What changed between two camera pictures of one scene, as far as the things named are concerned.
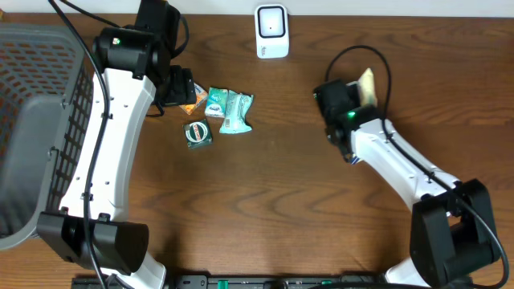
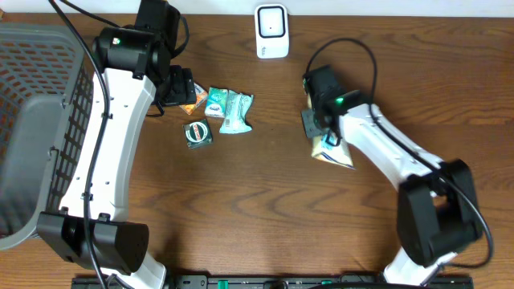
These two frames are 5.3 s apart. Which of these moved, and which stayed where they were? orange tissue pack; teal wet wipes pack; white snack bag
Moved: white snack bag
Stayed: teal wet wipes pack; orange tissue pack
